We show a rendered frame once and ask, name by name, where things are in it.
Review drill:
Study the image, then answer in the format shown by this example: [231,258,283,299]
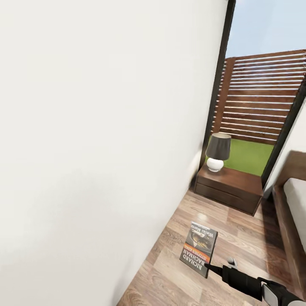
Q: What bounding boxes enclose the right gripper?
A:
[204,263,248,295]

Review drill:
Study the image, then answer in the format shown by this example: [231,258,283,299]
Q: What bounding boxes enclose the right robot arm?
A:
[204,256,306,306]

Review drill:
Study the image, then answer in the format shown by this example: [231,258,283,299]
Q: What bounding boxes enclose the hardback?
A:
[179,221,218,279]

